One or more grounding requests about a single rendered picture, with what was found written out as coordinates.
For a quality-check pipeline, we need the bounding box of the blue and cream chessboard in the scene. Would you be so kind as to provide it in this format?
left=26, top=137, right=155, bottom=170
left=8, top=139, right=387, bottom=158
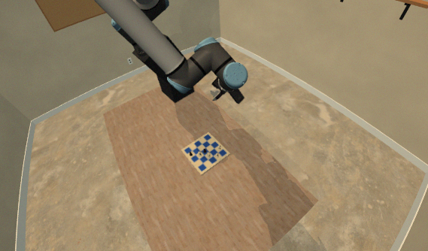
left=181, top=132, right=230, bottom=175

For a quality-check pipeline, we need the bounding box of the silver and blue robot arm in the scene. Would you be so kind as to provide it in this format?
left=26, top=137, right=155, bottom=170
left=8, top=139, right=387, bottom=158
left=94, top=0, right=247, bottom=104

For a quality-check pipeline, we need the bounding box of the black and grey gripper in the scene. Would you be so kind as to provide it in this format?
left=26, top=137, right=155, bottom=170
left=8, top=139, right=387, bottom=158
left=210, top=77, right=226, bottom=101

